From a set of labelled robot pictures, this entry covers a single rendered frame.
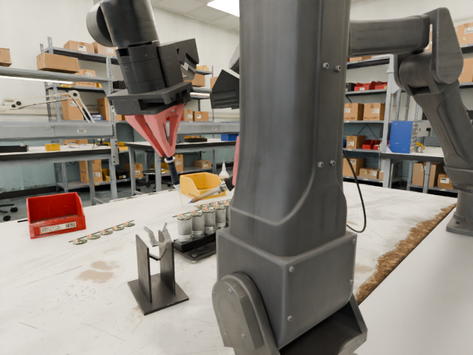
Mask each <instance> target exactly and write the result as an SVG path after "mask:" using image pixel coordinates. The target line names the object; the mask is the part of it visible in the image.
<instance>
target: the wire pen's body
mask: <svg viewBox="0 0 473 355"><path fill-rule="evenodd" d="M163 126H164V129H165V125H164V123H163ZM165 135H166V138H167V141H168V135H167V132H166V129H165ZM168 143H169V141H168ZM164 154H165V152H164ZM174 160H175V157H173V156H171V157H167V155H166V154H165V162H166V163H167V164H168V168H169V171H170V175H171V178H172V183H173V185H178V184H179V183H180V182H179V178H178V174H177V170H176V167H175V162H174Z"/></svg>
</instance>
